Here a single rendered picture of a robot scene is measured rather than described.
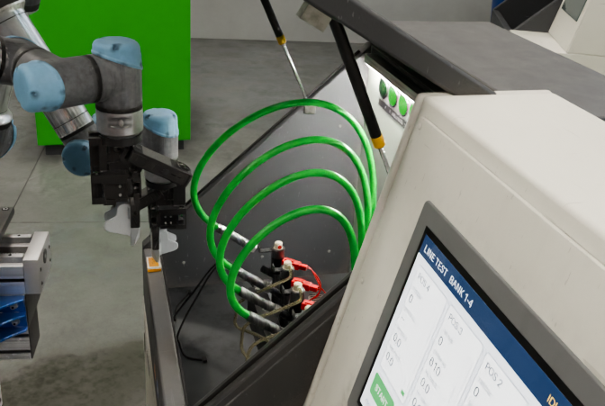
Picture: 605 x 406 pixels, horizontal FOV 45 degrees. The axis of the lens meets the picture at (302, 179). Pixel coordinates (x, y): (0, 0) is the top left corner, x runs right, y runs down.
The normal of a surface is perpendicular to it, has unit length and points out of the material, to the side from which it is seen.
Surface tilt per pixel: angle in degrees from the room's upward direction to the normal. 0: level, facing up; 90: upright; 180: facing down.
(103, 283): 0
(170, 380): 0
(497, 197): 76
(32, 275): 90
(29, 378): 0
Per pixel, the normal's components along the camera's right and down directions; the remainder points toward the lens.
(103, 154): 0.26, 0.41
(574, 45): -0.11, 0.40
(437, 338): -0.92, -0.17
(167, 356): 0.06, -0.91
